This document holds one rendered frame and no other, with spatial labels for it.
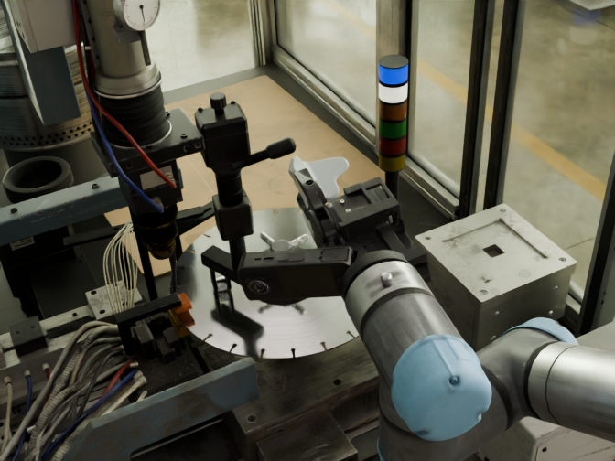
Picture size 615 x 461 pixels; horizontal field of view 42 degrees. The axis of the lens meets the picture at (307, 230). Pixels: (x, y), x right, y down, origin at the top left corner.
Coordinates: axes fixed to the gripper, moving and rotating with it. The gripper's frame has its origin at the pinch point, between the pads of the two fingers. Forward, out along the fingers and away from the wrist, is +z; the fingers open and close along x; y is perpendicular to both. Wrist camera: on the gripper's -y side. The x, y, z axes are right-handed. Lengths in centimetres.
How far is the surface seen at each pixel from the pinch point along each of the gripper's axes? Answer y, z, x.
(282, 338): -6.9, 2.7, -25.4
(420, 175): 33, 53, -48
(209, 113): -6.0, 11.7, 5.1
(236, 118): -3.3, 9.5, 4.5
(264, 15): 22, 123, -37
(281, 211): 0.8, 30.0, -26.8
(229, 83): 7, 115, -49
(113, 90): -15.1, 9.7, 12.9
